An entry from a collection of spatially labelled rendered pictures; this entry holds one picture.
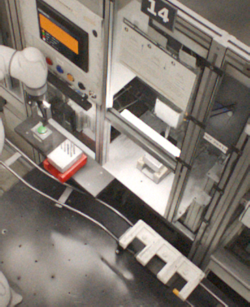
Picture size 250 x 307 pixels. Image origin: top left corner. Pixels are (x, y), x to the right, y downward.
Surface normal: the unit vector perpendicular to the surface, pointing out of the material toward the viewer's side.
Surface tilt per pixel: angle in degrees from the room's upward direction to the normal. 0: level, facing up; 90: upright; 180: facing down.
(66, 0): 90
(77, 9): 90
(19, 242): 0
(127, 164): 0
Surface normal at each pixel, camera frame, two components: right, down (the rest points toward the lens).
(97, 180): 0.06, -0.54
